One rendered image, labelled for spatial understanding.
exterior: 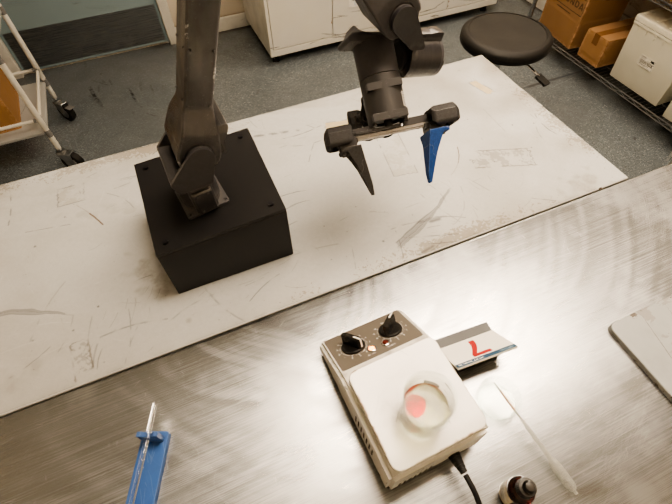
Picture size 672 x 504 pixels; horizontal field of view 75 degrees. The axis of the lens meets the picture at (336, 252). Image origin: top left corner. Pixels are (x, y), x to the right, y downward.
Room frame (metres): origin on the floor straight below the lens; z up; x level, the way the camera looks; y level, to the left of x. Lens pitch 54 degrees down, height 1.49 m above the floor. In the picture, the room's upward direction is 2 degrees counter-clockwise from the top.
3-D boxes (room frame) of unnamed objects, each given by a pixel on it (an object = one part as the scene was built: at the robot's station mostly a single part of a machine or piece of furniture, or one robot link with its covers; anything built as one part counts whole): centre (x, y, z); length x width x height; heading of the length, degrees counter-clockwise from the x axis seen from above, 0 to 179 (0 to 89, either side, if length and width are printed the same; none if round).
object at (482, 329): (0.25, -0.19, 0.92); 0.09 x 0.06 x 0.04; 108
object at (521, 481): (0.07, -0.20, 0.94); 0.03 x 0.03 x 0.07
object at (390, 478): (0.18, -0.08, 0.94); 0.22 x 0.13 x 0.08; 24
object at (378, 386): (0.16, -0.09, 0.98); 0.12 x 0.12 x 0.01; 24
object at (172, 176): (0.46, 0.20, 1.10); 0.09 x 0.07 x 0.06; 25
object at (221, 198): (0.46, 0.20, 1.04); 0.07 x 0.07 x 0.06; 29
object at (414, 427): (0.13, -0.09, 1.02); 0.06 x 0.05 x 0.08; 6
